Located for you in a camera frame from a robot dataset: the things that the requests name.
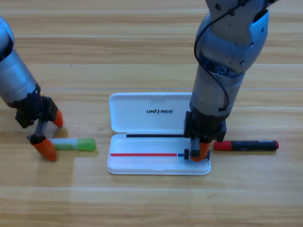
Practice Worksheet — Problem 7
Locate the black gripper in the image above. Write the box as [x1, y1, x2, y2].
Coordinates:
[14, 90, 64, 162]
[183, 110, 227, 163]

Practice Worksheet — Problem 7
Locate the red and black marker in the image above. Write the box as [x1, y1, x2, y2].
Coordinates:
[213, 140, 279, 152]

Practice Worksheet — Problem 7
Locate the white Unitree pencil case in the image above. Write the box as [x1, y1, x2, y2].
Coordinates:
[107, 92, 211, 175]

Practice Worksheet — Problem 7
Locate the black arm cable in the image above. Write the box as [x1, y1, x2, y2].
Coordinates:
[193, 0, 252, 112]

